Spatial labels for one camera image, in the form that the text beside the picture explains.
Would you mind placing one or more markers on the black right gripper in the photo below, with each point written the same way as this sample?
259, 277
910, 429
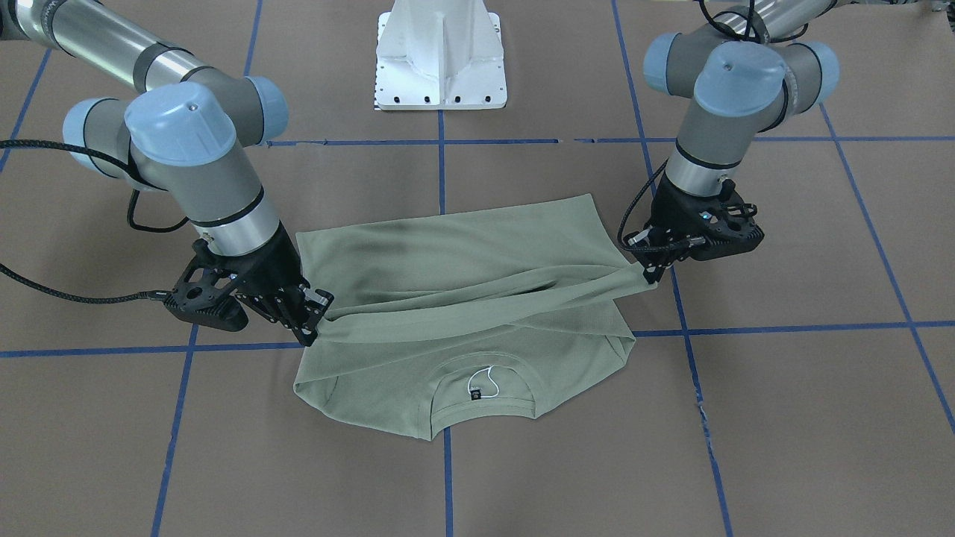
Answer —
274, 262

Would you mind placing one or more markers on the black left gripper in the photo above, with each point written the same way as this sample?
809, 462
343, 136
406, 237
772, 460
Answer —
674, 215

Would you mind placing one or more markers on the olive green long-sleeve shirt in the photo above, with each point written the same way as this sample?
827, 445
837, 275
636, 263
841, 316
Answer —
441, 319

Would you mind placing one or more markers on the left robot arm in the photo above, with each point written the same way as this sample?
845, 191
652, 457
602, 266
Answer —
745, 71

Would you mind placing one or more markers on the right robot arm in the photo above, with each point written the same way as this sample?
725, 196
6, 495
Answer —
185, 134

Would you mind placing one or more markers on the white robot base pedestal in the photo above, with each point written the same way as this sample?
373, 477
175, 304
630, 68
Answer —
439, 56

